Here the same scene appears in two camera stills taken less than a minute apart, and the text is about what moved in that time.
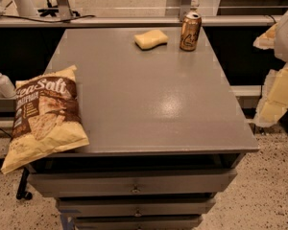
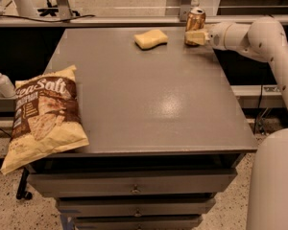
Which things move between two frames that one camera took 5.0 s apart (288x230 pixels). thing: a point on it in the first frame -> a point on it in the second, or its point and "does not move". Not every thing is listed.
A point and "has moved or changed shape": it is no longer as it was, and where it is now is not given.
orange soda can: (190, 29) has moved or changed shape
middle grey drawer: (135, 207) does not move
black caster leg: (22, 193) does not move
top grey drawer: (114, 183) does not move
